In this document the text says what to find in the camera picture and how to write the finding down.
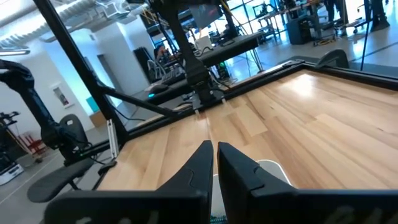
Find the red metal stand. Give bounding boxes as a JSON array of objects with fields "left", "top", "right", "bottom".
[{"left": 18, "top": 132, "right": 44, "bottom": 156}]

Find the teal board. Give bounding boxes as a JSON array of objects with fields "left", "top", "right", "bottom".
[{"left": 85, "top": 96, "right": 100, "bottom": 113}]

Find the white wheeled machine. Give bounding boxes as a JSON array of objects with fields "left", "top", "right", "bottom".
[{"left": 0, "top": 111, "right": 25, "bottom": 187}]

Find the black computer green light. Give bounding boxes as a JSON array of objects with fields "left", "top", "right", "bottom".
[{"left": 217, "top": 62, "right": 231, "bottom": 80}]

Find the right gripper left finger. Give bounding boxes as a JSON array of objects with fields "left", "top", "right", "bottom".
[{"left": 44, "top": 139, "right": 215, "bottom": 224}]

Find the computer monitor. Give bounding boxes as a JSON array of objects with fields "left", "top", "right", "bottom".
[{"left": 189, "top": 2, "right": 224, "bottom": 30}]

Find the black computer mouse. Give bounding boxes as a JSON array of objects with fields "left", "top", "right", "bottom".
[{"left": 148, "top": 83, "right": 170, "bottom": 97}]

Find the black table frame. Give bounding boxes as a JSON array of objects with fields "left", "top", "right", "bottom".
[{"left": 32, "top": 0, "right": 398, "bottom": 175}]

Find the black computer tower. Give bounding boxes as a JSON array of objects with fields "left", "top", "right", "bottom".
[{"left": 285, "top": 17, "right": 315, "bottom": 45}]

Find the black frame clamp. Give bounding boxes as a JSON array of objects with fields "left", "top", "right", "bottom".
[{"left": 316, "top": 49, "right": 349, "bottom": 69}]

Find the cardboard box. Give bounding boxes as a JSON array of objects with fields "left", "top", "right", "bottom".
[{"left": 89, "top": 110, "right": 108, "bottom": 128}]

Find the white plastic tray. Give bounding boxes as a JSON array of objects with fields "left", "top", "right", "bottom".
[{"left": 211, "top": 159, "right": 293, "bottom": 218}]

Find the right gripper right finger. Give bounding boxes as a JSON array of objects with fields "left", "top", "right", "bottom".
[{"left": 217, "top": 141, "right": 398, "bottom": 224}]

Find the silver frame bracket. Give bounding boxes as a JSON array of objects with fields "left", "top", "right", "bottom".
[{"left": 106, "top": 119, "right": 120, "bottom": 159}]

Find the ceiling light strip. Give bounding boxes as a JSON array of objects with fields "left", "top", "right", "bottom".
[{"left": 0, "top": 48, "right": 31, "bottom": 57}]

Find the framed wall picture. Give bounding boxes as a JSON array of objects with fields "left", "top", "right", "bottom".
[{"left": 52, "top": 86, "right": 70, "bottom": 106}]

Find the black office chair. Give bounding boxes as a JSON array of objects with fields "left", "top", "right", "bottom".
[{"left": 27, "top": 113, "right": 96, "bottom": 203}]

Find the black desk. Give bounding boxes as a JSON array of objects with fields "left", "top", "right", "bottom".
[
  {"left": 144, "top": 79, "right": 200, "bottom": 105},
  {"left": 198, "top": 30, "right": 265, "bottom": 68}
]

